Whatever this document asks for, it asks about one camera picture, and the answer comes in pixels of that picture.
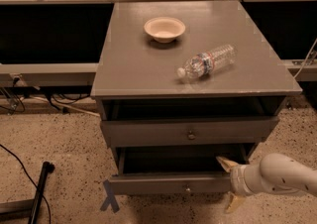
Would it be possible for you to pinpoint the white paper bowl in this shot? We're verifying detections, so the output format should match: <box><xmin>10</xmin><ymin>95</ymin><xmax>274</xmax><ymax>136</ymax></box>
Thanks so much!
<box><xmin>144</xmin><ymin>17</ymin><xmax>186</xmax><ymax>44</ymax></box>

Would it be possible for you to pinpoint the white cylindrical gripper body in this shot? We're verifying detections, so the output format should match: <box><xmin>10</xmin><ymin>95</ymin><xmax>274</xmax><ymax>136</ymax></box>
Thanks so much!
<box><xmin>230</xmin><ymin>165</ymin><xmax>261</xmax><ymax>196</ymax></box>

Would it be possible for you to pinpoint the black metal stand leg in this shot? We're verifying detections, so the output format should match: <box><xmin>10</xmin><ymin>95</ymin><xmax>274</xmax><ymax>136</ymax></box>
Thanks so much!
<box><xmin>0</xmin><ymin>162</ymin><xmax>54</xmax><ymax>224</ymax></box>

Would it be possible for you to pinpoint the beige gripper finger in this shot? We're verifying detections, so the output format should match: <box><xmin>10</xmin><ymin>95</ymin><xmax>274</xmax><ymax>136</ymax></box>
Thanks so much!
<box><xmin>225</xmin><ymin>192</ymin><xmax>246</xmax><ymax>214</ymax></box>
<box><xmin>216</xmin><ymin>156</ymin><xmax>238</xmax><ymax>172</ymax></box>

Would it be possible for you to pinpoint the black floor cable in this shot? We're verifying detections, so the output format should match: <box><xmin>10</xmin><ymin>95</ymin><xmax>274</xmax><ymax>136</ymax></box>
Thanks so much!
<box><xmin>0</xmin><ymin>143</ymin><xmax>53</xmax><ymax>224</ymax></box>

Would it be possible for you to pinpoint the blue tape cross mark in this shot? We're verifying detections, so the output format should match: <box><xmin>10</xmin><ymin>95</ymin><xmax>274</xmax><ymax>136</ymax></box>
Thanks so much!
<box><xmin>100</xmin><ymin>179</ymin><xmax>120</xmax><ymax>213</ymax></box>

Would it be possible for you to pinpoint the grey wooden drawer cabinet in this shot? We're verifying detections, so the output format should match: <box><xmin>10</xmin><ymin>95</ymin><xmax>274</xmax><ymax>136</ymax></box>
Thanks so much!
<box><xmin>90</xmin><ymin>0</ymin><xmax>303</xmax><ymax>194</ymax></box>

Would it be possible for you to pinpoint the clear plastic water bottle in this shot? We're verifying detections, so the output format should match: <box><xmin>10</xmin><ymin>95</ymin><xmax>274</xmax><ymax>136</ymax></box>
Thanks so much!
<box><xmin>177</xmin><ymin>45</ymin><xmax>237</xmax><ymax>80</ymax></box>

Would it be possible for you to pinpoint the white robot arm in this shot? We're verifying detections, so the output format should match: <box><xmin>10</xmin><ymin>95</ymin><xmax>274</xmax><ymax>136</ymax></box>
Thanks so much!
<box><xmin>216</xmin><ymin>154</ymin><xmax>317</xmax><ymax>213</ymax></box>

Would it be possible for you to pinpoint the grey metal rail frame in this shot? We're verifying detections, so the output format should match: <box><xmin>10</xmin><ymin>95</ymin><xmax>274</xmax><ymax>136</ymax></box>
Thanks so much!
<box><xmin>0</xmin><ymin>0</ymin><xmax>317</xmax><ymax>88</ymax></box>

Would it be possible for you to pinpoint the white cable at right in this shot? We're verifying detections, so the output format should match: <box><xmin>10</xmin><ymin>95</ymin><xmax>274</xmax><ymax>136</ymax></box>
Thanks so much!
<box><xmin>292</xmin><ymin>39</ymin><xmax>317</xmax><ymax>80</ymax></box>

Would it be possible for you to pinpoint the grey drawer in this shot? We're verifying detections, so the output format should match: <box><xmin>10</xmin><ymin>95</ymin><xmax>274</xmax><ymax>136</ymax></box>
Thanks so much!
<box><xmin>109</xmin><ymin>144</ymin><xmax>254</xmax><ymax>195</ymax></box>
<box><xmin>101</xmin><ymin>116</ymin><xmax>278</xmax><ymax>148</ymax></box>

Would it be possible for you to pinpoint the grey top drawer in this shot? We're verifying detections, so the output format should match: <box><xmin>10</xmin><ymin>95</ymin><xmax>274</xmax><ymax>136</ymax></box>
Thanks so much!
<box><xmin>101</xmin><ymin>116</ymin><xmax>278</xmax><ymax>148</ymax></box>

